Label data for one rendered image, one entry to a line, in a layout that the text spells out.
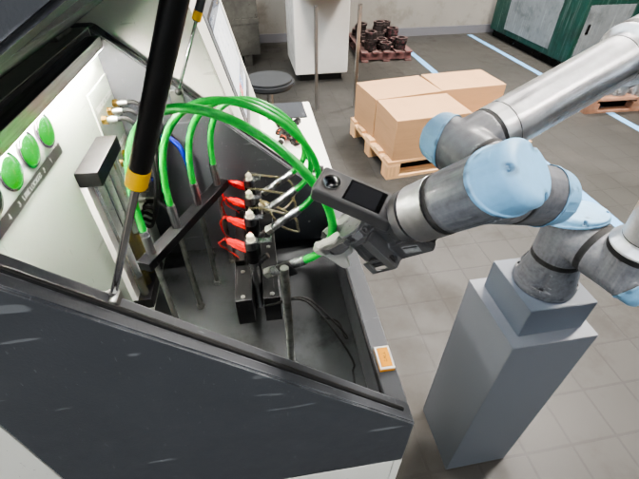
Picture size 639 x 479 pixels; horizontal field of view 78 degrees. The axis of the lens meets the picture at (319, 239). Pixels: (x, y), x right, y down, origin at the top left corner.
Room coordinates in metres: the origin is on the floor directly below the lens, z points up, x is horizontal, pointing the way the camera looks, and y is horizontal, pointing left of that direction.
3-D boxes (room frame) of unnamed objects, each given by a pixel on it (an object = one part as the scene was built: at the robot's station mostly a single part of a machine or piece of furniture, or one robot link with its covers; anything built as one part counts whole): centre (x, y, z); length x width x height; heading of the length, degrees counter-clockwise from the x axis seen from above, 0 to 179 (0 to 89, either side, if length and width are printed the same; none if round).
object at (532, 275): (0.70, -0.58, 0.95); 0.15 x 0.15 x 0.10
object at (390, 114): (3.19, -1.01, 0.24); 1.30 x 0.89 x 0.47; 104
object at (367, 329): (0.65, -0.09, 0.87); 0.62 x 0.04 x 0.16; 9
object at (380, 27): (6.10, -0.82, 0.19); 1.10 x 0.72 x 0.37; 10
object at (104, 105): (0.82, 0.44, 1.20); 0.13 x 0.03 x 0.31; 9
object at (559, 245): (0.70, -0.58, 1.07); 0.13 x 0.12 x 0.14; 26
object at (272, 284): (0.74, 0.16, 0.91); 0.34 x 0.10 x 0.15; 9
